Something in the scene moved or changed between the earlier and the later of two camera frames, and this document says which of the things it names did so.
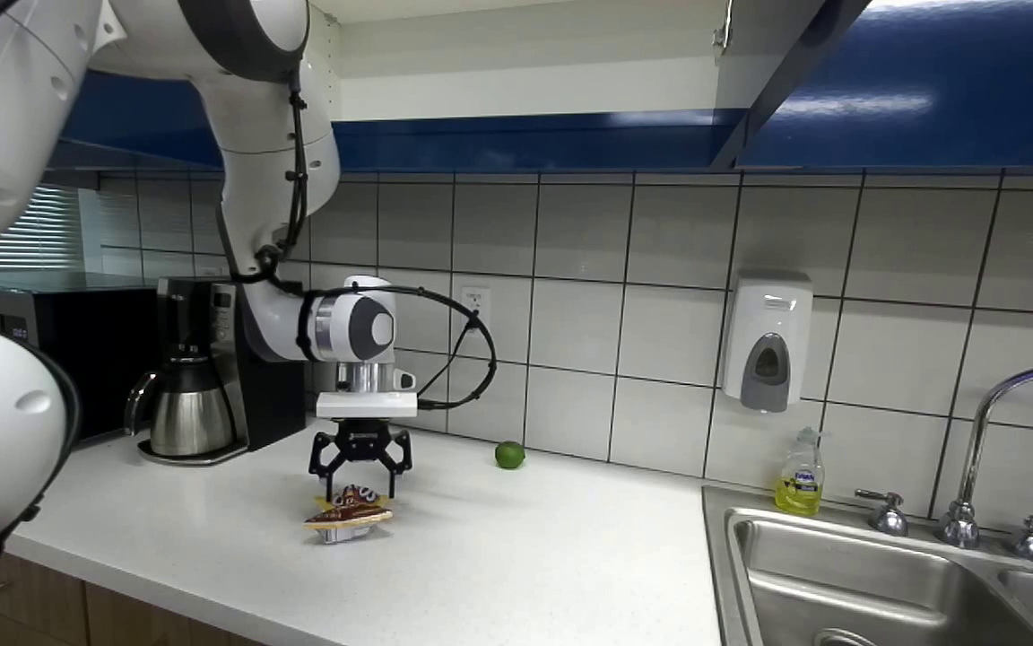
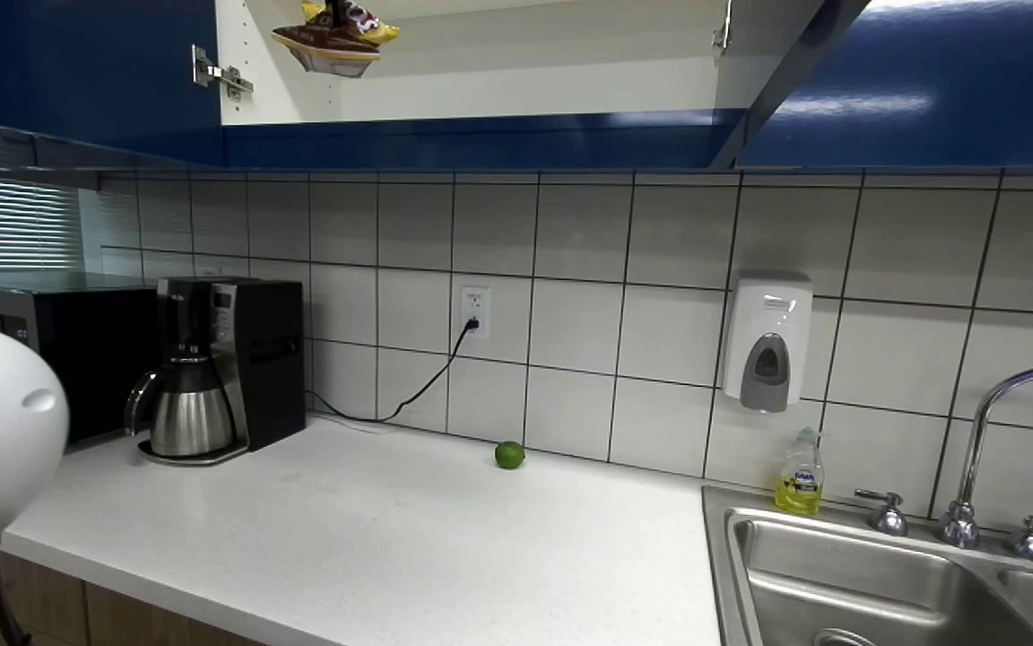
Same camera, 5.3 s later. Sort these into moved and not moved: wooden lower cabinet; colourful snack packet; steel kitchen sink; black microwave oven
Moved: colourful snack packet
Not moved: steel kitchen sink; wooden lower cabinet; black microwave oven
